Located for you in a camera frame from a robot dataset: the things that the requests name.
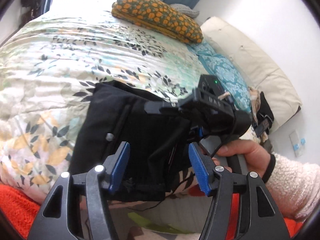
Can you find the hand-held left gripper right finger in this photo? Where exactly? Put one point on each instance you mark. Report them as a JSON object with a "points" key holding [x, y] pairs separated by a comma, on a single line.
{"points": [[200, 170]]}

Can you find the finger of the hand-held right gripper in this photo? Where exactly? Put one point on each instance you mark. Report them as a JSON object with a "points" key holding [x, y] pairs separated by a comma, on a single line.
{"points": [[198, 131], [160, 108]]}

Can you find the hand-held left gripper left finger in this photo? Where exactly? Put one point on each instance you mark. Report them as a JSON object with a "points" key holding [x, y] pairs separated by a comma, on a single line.
{"points": [[120, 166]]}

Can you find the black pants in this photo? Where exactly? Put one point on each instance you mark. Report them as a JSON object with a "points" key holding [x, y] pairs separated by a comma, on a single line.
{"points": [[140, 135]]}

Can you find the person's right forearm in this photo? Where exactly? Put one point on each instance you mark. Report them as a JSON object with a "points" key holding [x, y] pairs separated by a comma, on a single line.
{"points": [[292, 185]]}

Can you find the person's right hand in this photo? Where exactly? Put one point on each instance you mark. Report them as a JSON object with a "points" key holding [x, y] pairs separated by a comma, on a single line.
{"points": [[255, 155]]}

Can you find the teal damask pillow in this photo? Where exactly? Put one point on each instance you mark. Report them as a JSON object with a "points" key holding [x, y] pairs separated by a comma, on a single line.
{"points": [[203, 48], [230, 77]]}

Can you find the peach patterned cloth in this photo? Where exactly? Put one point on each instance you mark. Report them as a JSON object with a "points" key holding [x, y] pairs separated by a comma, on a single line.
{"points": [[253, 95]]}

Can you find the black garment with white piping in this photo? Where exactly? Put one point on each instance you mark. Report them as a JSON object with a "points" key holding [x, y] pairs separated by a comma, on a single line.
{"points": [[263, 112]]}

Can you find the cream padded headboard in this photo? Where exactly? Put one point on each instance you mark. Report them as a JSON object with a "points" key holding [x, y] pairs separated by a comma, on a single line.
{"points": [[250, 55]]}

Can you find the orange floral folded quilt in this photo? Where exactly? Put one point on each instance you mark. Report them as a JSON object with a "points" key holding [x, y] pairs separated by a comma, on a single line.
{"points": [[160, 12]]}

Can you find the grey knitted item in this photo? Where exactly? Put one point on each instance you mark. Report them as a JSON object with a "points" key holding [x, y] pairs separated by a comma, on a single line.
{"points": [[185, 10]]}

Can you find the bed with floral sheet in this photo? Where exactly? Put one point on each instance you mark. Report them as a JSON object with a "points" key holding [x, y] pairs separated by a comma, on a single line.
{"points": [[62, 55]]}

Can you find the dark hanging coat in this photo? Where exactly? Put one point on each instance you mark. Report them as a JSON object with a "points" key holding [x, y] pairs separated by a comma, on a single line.
{"points": [[28, 5]]}

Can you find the white wall socket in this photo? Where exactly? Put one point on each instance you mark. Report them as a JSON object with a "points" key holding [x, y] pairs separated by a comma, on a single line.
{"points": [[297, 142]]}

